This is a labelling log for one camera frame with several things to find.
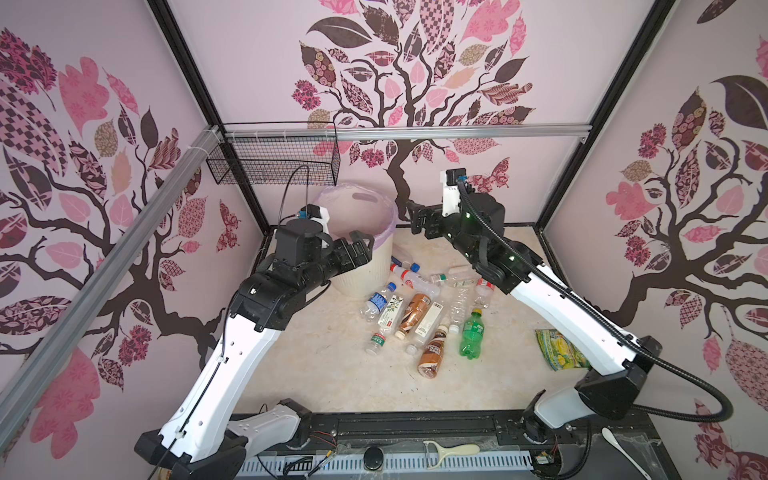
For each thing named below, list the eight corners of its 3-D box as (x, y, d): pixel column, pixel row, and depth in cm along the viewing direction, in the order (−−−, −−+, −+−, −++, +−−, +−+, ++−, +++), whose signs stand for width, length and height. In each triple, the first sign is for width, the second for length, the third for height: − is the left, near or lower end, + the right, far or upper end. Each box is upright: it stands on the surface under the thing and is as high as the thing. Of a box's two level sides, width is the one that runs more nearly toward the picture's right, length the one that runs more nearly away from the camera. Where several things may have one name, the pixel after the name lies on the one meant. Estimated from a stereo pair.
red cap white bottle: (387, 275, 106) (387, 268, 103) (394, 267, 108) (394, 260, 106) (434, 302, 99) (435, 296, 96) (440, 293, 101) (442, 287, 98)
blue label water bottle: (358, 315, 95) (357, 308, 92) (388, 285, 103) (388, 279, 100) (370, 325, 93) (369, 318, 90) (400, 294, 100) (400, 287, 97)
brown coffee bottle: (391, 336, 91) (391, 329, 87) (413, 296, 100) (414, 289, 97) (411, 345, 89) (411, 339, 85) (431, 305, 98) (433, 298, 94)
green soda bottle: (458, 356, 88) (461, 350, 84) (465, 312, 97) (468, 304, 93) (477, 362, 87) (481, 356, 83) (482, 316, 96) (486, 308, 92)
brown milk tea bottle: (416, 373, 84) (417, 367, 80) (436, 327, 94) (438, 320, 90) (433, 382, 83) (435, 376, 79) (452, 334, 92) (455, 327, 88)
